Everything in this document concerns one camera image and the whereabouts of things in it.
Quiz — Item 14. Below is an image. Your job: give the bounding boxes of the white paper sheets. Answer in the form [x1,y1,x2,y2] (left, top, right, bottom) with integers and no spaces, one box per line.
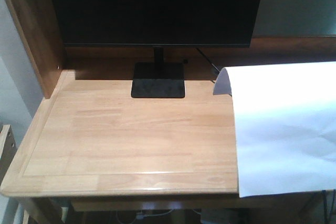
[213,62,335,197]

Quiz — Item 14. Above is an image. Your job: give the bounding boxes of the black monitor stand base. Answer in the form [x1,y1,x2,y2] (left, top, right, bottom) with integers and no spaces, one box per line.
[131,47,185,99]

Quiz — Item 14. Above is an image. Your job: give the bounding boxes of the black computer monitor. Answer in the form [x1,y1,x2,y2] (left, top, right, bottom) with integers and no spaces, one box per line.
[52,0,260,47]

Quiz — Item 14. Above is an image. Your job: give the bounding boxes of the wooden desk side panel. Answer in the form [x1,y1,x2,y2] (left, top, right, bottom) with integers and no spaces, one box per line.
[5,0,65,99]

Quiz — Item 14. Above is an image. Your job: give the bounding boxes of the black monitor cable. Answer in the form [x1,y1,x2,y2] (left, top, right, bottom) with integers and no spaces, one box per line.
[195,48,220,74]

